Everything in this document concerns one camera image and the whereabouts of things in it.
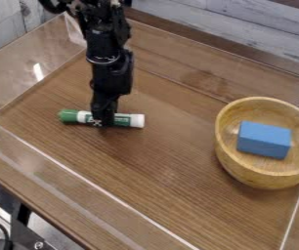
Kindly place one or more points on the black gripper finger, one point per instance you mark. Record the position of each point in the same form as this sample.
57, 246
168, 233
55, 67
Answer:
99, 109
111, 110

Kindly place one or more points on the black table leg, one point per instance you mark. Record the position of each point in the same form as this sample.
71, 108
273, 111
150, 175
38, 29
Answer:
19, 218

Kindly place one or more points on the blue foam block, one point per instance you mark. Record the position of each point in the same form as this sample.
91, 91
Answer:
264, 140

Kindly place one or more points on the brown wooden bowl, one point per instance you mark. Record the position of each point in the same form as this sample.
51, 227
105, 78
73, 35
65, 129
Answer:
256, 171

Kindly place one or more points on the black metal base plate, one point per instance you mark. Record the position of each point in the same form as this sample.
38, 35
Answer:
26, 240

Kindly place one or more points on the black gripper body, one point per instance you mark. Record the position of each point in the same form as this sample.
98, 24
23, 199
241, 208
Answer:
111, 73

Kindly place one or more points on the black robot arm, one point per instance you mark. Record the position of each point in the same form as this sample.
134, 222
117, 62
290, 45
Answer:
106, 32

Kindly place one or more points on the green Expo marker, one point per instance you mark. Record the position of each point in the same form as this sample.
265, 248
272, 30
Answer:
81, 116

